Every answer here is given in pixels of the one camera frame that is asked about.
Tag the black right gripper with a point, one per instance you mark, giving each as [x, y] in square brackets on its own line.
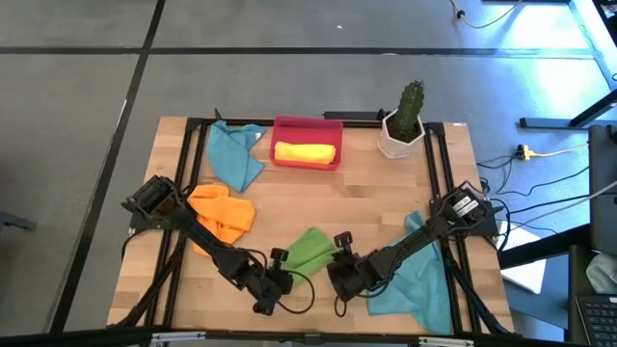
[352, 277]

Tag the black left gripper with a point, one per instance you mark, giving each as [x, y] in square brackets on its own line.
[277, 284]

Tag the green microfiber towel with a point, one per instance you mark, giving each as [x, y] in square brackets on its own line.
[311, 253]

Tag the yellow microfiber towel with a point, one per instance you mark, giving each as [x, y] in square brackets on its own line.
[303, 152]

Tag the pink plastic basket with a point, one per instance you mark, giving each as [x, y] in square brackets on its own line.
[308, 127]

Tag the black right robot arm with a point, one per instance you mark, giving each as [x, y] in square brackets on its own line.
[419, 236]

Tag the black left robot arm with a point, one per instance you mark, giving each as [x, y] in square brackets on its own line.
[202, 236]

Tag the blue microfiber towel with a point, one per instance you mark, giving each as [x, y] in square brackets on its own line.
[424, 294]
[233, 154]

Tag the orange microfiber towel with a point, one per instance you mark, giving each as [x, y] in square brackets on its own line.
[226, 214]

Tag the black crossbar with silver brackets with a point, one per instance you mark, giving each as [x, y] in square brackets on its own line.
[308, 338]

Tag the white hexagonal plant pot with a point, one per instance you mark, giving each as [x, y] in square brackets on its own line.
[393, 147]

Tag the white sheet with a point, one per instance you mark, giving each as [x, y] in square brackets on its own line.
[528, 274]

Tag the green cactus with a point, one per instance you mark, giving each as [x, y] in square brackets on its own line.
[410, 108]

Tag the black desk beam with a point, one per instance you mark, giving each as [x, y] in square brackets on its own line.
[540, 250]

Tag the grey cloth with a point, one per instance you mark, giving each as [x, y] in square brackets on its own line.
[602, 274]

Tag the black desk foot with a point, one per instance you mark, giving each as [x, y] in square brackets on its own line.
[549, 123]

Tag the black laptop keyboard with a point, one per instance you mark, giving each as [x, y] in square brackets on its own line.
[600, 320]

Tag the black monitor panel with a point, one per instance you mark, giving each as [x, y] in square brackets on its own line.
[602, 193]

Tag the grey floor object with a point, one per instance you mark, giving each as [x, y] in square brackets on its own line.
[14, 221]

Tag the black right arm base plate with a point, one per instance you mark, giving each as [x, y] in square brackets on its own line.
[487, 224]

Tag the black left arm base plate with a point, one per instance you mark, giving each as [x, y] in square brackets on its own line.
[144, 224]

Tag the black aluminium table frame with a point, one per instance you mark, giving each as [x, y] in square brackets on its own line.
[284, 122]

